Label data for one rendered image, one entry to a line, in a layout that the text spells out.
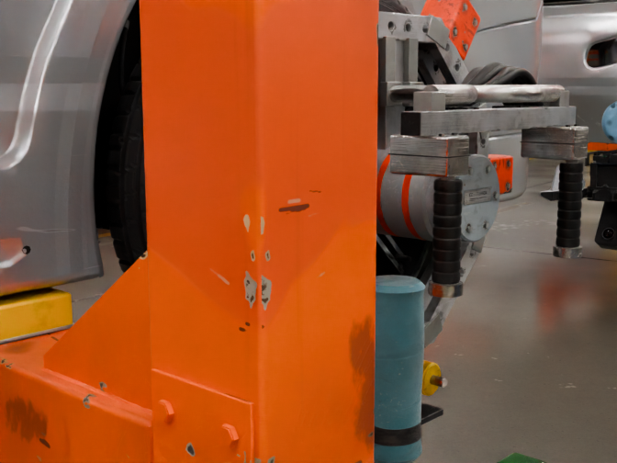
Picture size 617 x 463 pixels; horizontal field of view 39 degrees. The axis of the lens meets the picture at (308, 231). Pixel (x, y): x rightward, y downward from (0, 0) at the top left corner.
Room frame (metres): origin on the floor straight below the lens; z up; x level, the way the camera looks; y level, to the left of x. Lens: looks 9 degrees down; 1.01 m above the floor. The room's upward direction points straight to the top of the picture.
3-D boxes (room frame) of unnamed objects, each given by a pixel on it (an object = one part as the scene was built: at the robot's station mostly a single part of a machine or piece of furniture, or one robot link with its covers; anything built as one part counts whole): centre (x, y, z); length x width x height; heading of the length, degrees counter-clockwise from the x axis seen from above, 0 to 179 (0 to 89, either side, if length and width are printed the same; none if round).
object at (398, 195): (1.32, -0.17, 0.85); 0.21 x 0.14 x 0.14; 48
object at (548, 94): (1.36, -0.27, 1.03); 0.19 x 0.18 x 0.11; 48
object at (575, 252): (1.33, -0.40, 0.83); 0.04 x 0.04 x 0.16
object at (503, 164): (1.60, -0.33, 0.85); 0.09 x 0.08 x 0.07; 138
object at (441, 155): (1.10, -0.15, 0.93); 0.09 x 0.05 x 0.05; 48
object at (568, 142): (1.35, -0.38, 0.93); 0.09 x 0.05 x 0.05; 48
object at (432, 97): (1.21, -0.14, 1.03); 0.19 x 0.18 x 0.11; 48
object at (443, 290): (1.08, -0.18, 0.83); 0.04 x 0.04 x 0.16
